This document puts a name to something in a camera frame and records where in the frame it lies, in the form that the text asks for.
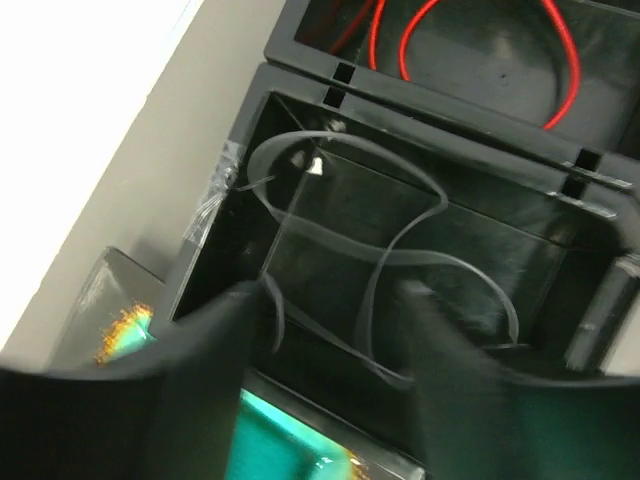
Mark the black compartment organizer bin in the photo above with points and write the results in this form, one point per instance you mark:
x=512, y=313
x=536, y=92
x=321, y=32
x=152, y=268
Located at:
x=487, y=149

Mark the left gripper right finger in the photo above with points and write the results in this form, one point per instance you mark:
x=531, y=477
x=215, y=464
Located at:
x=480, y=418

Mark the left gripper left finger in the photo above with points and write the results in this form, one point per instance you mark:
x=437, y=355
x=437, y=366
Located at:
x=165, y=411

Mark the teal sponge on black tray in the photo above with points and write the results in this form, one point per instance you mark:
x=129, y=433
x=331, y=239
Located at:
x=276, y=436

